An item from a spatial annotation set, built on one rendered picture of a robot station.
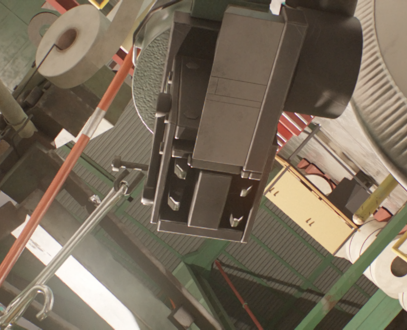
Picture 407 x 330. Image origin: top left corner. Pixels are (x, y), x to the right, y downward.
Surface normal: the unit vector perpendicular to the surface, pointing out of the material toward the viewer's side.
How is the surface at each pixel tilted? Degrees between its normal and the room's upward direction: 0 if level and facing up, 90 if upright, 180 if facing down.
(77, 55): 90
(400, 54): 90
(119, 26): 90
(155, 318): 139
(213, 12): 65
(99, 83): 125
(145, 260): 33
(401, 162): 88
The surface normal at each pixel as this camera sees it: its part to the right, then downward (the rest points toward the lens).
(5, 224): 0.66, -0.40
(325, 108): -0.08, 0.88
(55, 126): -0.41, 0.77
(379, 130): -0.72, -0.59
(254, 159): 0.00, 0.60
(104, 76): 0.59, -0.22
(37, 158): 0.26, 0.26
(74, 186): -0.59, 0.62
